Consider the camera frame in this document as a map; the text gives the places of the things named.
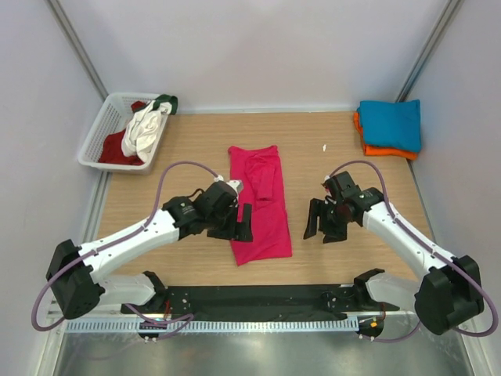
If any aluminium frame rail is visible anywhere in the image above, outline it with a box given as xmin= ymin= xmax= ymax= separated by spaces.
xmin=47 ymin=299 xmax=63 ymax=316

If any dark red t shirt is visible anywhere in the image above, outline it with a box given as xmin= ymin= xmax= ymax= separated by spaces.
xmin=97 ymin=100 xmax=148 ymax=166

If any folded orange t shirt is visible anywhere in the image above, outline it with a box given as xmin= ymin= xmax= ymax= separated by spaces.
xmin=353 ymin=112 xmax=418 ymax=161

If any pink t shirt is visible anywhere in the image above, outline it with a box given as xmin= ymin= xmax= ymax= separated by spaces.
xmin=228 ymin=145 xmax=293 ymax=266

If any white plastic basket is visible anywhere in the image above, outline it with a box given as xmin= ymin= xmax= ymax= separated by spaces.
xmin=78 ymin=92 xmax=178 ymax=175

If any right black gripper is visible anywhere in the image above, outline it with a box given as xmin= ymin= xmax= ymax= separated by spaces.
xmin=303 ymin=197 xmax=353 ymax=244

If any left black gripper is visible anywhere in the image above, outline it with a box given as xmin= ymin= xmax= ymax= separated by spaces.
xmin=207 ymin=202 xmax=252 ymax=240

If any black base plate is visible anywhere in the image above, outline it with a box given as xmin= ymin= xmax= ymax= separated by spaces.
xmin=137 ymin=284 xmax=399 ymax=322

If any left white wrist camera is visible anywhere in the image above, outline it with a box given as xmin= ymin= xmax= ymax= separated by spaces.
xmin=214 ymin=175 xmax=243 ymax=196

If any white green t shirt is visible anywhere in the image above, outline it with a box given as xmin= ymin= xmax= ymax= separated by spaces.
xmin=121 ymin=94 xmax=178 ymax=163

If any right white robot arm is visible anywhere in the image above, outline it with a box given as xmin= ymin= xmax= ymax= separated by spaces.
xmin=303 ymin=172 xmax=488 ymax=335

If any white slotted cable duct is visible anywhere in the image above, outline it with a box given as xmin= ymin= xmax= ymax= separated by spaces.
xmin=66 ymin=316 xmax=359 ymax=334

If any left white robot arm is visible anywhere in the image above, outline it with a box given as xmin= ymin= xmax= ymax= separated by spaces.
xmin=46 ymin=180 xmax=253 ymax=320

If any folded blue t shirt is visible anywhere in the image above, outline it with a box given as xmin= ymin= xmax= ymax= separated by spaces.
xmin=358 ymin=99 xmax=422 ymax=153

